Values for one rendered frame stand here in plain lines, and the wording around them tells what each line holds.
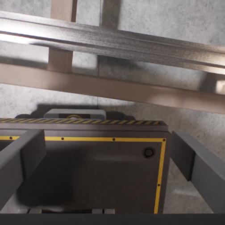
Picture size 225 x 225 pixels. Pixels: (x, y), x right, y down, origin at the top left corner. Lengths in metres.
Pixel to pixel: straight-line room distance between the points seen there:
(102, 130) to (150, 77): 0.41
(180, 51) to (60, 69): 0.33
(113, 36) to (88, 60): 0.40
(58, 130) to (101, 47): 0.28
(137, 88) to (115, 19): 0.41
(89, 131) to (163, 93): 0.26
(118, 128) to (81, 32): 0.28
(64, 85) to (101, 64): 0.32
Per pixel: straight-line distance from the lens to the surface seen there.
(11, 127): 0.59
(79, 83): 0.51
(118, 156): 0.55
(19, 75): 0.57
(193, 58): 0.46
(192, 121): 0.95
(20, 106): 0.93
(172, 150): 0.17
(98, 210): 0.68
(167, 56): 0.44
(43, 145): 0.17
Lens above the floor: 0.80
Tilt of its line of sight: 75 degrees down
